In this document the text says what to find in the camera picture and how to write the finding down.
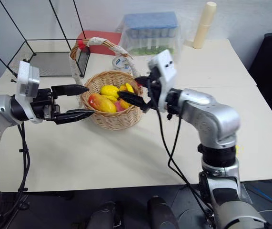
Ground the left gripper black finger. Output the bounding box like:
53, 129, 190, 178
50, 83, 90, 97
54, 108, 96, 125

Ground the wicker basket with handle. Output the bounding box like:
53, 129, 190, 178
69, 36, 144, 131

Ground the blue cable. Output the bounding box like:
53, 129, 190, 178
252, 185, 272, 208

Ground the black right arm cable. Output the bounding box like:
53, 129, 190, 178
146, 80, 216, 229

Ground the clear box with blue lid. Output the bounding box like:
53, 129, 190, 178
116, 11, 182, 57

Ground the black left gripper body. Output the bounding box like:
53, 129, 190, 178
30, 88, 61, 122

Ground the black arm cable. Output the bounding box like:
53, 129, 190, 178
146, 80, 216, 229
0, 123, 31, 229

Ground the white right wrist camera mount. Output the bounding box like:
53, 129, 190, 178
147, 49, 178, 113

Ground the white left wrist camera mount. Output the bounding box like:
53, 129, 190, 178
15, 60, 43, 124

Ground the black wire frame container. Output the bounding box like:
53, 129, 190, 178
0, 0, 91, 78

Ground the yellow lemon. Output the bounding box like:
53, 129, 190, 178
100, 85, 120, 97

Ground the red and yellow mango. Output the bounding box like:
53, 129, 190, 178
88, 93, 118, 114

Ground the cream cylinder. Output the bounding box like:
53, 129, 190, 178
192, 1, 218, 50

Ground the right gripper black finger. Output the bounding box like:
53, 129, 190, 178
117, 90, 152, 113
134, 75, 153, 87

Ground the white and blue round object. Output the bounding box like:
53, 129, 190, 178
112, 55, 133, 73

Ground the pink red fruit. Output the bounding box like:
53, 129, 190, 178
113, 99, 132, 113

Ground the red flat board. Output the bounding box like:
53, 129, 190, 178
76, 30, 122, 56

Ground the dark rounded shape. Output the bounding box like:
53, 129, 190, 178
147, 195, 177, 229
91, 201, 117, 229

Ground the yellow orange fruit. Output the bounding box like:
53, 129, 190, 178
119, 82, 135, 94

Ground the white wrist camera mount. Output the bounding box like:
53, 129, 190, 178
147, 49, 178, 113
15, 60, 43, 124

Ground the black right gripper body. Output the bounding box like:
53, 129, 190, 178
146, 68, 168, 112

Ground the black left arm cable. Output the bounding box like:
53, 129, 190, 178
0, 123, 31, 229

